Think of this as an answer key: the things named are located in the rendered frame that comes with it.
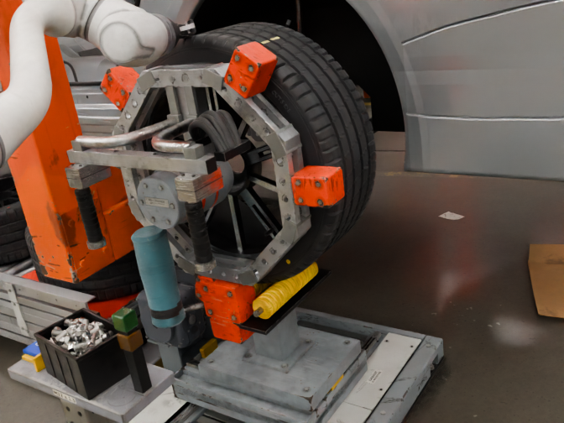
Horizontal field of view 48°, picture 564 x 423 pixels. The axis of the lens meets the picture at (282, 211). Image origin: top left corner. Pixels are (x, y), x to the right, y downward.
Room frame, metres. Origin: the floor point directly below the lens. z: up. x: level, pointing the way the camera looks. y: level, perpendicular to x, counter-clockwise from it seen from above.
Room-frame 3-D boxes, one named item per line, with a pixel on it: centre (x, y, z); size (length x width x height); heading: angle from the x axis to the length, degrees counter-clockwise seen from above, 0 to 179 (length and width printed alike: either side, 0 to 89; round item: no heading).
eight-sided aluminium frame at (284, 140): (1.48, 0.17, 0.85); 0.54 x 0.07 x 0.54; 54
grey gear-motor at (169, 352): (1.89, 0.32, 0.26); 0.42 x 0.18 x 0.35; 144
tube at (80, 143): (1.44, 0.32, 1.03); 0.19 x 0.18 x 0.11; 144
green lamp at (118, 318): (1.21, 0.37, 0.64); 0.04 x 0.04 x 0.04; 54
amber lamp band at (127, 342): (1.21, 0.37, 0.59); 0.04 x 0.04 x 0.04; 54
